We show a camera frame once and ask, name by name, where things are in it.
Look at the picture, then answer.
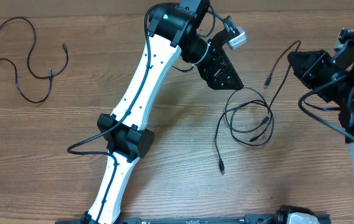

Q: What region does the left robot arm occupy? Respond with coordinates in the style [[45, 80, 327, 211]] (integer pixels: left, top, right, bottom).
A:
[[81, 1, 247, 223]]

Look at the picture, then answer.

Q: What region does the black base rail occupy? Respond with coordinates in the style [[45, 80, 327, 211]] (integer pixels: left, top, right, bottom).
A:
[[55, 205, 332, 224]]

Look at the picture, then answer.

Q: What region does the black USB-C cable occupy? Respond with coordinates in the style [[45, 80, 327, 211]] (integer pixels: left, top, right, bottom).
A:
[[0, 16, 70, 104]]

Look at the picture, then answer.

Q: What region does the black USB-A cable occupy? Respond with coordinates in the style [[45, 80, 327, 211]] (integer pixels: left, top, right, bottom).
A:
[[213, 40, 302, 175]]

